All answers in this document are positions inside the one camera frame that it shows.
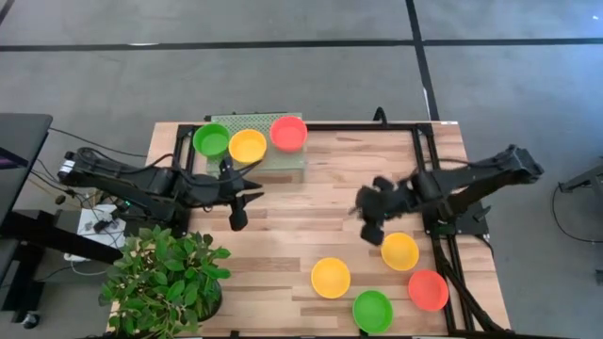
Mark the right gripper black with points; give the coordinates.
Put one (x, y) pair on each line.
(381, 202)

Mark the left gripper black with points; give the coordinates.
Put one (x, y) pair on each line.
(230, 188)

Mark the yellow plastic mini bowl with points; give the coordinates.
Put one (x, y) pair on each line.
(399, 251)
(330, 278)
(247, 146)

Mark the green plastic mini bowl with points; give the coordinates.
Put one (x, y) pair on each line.
(212, 141)
(372, 311)

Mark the orange plastic mini bowl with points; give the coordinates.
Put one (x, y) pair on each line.
(288, 134)
(428, 290)

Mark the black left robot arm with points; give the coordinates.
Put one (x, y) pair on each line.
(141, 181)

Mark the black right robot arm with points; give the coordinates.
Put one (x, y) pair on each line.
(480, 176)

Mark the pale green perforated metal shelf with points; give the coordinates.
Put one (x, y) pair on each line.
(282, 160)

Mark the black plant pot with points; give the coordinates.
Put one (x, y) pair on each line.
(214, 303)

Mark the green leafy plant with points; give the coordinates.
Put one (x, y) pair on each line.
(160, 278)

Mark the white power strip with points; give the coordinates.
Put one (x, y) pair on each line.
(87, 219)

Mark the small black plug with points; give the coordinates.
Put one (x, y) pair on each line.
(60, 199)

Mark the black stand leg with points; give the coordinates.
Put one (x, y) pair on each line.
(56, 237)

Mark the black stand foot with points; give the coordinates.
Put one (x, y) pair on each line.
(584, 181)

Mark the black desk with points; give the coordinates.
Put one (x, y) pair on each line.
(19, 141)

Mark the black caster wheel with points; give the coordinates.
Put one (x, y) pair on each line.
(30, 320)

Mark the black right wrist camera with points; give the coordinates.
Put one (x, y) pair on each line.
(372, 234)

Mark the black metal table frame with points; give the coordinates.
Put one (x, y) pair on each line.
(358, 127)

